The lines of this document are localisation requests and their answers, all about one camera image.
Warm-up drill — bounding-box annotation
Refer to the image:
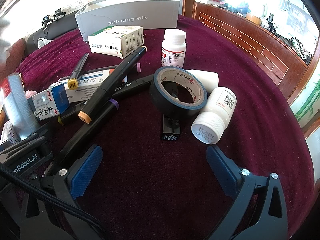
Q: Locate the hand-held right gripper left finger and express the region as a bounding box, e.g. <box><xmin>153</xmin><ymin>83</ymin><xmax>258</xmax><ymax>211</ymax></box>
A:
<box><xmin>15</xmin><ymin>144</ymin><xmax>104</xmax><ymax>240</ymax></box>

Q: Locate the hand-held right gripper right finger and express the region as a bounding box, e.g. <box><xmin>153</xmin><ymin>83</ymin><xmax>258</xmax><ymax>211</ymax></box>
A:
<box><xmin>205</xmin><ymin>145</ymin><xmax>290</xmax><ymax>240</ymax></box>

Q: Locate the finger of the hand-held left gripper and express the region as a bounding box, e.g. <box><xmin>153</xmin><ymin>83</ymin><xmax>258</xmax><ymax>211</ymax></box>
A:
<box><xmin>0</xmin><ymin>135</ymin><xmax>50</xmax><ymax>157</ymax></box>
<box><xmin>30</xmin><ymin>121</ymin><xmax>57</xmax><ymax>143</ymax></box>

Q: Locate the grey box with red end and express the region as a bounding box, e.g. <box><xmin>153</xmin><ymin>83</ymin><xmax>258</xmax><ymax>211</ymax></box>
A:
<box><xmin>0</xmin><ymin>74</ymin><xmax>42</xmax><ymax>141</ymax></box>

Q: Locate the black marker with purple cap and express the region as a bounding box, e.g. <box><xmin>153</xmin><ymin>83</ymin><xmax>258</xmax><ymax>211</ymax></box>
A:
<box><xmin>44</xmin><ymin>99</ymin><xmax>120</xmax><ymax>178</ymax></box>

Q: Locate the long white medicine box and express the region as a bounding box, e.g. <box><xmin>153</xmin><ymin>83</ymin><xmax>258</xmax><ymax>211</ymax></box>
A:
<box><xmin>59</xmin><ymin>65</ymin><xmax>119</xmax><ymax>103</ymax></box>

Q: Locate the black marker with yellow band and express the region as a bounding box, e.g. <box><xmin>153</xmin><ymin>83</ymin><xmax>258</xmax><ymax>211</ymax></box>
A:
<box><xmin>57</xmin><ymin>74</ymin><xmax>154</xmax><ymax>126</ymax></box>

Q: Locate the white and green medicine box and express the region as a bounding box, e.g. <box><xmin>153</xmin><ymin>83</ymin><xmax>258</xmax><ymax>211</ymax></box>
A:
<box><xmin>87</xmin><ymin>26</ymin><xmax>145</xmax><ymax>58</ymax></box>

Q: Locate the small blue and white box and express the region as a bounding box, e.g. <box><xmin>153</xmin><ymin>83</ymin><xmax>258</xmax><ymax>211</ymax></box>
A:
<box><xmin>27</xmin><ymin>84</ymin><xmax>70</xmax><ymax>122</ymax></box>

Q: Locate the white pill bottle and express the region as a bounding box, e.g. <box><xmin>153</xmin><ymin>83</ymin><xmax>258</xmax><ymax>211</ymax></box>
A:
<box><xmin>161</xmin><ymin>29</ymin><xmax>187</xmax><ymax>68</ymax></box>
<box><xmin>191</xmin><ymin>87</ymin><xmax>237</xmax><ymax>145</ymax></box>

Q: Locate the small black box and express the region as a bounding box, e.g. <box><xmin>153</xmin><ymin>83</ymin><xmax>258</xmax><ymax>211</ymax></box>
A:
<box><xmin>160</xmin><ymin>114</ymin><xmax>181</xmax><ymax>143</ymax></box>

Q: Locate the maroon velvet cloth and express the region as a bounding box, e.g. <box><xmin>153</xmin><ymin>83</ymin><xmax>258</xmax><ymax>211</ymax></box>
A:
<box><xmin>15</xmin><ymin>15</ymin><xmax>315</xmax><ymax>240</ymax></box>

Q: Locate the black marker with yellow cap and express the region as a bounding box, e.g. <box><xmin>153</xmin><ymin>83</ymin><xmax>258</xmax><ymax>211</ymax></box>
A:
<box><xmin>67</xmin><ymin>52</ymin><xmax>90</xmax><ymax>90</ymax></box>

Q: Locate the reddish brown cushion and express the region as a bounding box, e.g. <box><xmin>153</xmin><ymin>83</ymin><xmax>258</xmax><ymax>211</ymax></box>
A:
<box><xmin>0</xmin><ymin>39</ymin><xmax>28</xmax><ymax>80</ymax></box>

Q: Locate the white plastic bag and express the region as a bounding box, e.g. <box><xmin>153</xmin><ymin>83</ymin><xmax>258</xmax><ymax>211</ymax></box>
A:
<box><xmin>37</xmin><ymin>37</ymin><xmax>54</xmax><ymax>48</ymax></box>

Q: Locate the black tape roll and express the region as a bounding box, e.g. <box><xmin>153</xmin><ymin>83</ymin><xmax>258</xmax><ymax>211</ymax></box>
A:
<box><xmin>149</xmin><ymin>67</ymin><xmax>208</xmax><ymax>117</ymax></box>

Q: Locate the black sofa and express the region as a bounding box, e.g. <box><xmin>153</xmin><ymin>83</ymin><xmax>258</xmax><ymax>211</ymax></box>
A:
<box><xmin>26</xmin><ymin>14</ymin><xmax>80</xmax><ymax>53</ymax></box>

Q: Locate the wooden counter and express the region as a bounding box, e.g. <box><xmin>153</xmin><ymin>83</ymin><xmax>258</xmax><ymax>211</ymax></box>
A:
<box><xmin>184</xmin><ymin>0</ymin><xmax>314</xmax><ymax>100</ymax></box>

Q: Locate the large grey cardboard box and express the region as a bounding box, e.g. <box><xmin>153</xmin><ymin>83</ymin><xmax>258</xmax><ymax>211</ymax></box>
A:
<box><xmin>75</xmin><ymin>0</ymin><xmax>181</xmax><ymax>41</ymax></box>

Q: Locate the black braided cable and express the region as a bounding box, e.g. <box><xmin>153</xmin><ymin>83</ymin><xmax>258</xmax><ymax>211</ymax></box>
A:
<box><xmin>0</xmin><ymin>164</ymin><xmax>113</xmax><ymax>240</ymax></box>

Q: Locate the bamboo wall sticker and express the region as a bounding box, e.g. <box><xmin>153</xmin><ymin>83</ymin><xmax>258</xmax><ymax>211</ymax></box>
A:
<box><xmin>295</xmin><ymin>77</ymin><xmax>320</xmax><ymax>123</ymax></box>

